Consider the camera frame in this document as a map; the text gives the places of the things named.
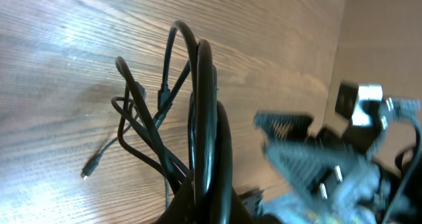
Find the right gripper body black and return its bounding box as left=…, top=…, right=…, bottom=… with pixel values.
left=311, top=126, right=392, bottom=220

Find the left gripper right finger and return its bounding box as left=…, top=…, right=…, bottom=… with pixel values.
left=229, top=188, right=253, bottom=224

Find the black USB cable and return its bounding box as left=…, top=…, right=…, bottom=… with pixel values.
left=80, top=19, right=234, bottom=224

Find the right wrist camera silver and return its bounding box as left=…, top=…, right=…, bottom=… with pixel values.
left=334, top=81, right=421, bottom=129

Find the cardboard back panel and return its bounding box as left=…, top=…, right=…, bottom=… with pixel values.
left=322, top=0, right=422, bottom=175

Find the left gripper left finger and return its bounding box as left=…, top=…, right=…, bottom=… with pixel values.
left=154, top=177, right=196, bottom=224

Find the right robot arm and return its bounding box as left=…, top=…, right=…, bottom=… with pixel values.
left=253, top=109, right=421, bottom=223

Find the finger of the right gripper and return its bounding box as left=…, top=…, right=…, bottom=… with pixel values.
left=253, top=111, right=315, bottom=141
left=264, top=140, right=363, bottom=204

